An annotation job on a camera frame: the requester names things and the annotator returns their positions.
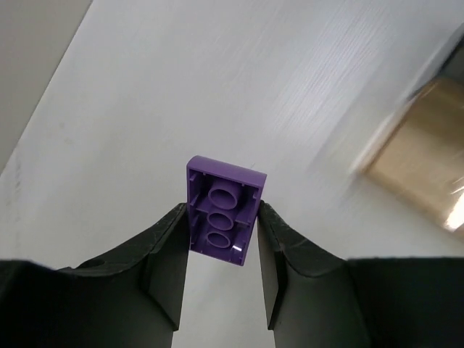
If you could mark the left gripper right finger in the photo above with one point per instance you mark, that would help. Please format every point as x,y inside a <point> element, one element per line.
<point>316,299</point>

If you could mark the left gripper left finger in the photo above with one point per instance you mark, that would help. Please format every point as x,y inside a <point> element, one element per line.
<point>130,296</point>

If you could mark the purple curved lego brick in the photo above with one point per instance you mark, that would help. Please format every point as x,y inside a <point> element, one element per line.
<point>222,206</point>

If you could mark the amber transparent container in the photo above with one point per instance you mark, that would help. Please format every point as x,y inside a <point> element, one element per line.
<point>421,161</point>

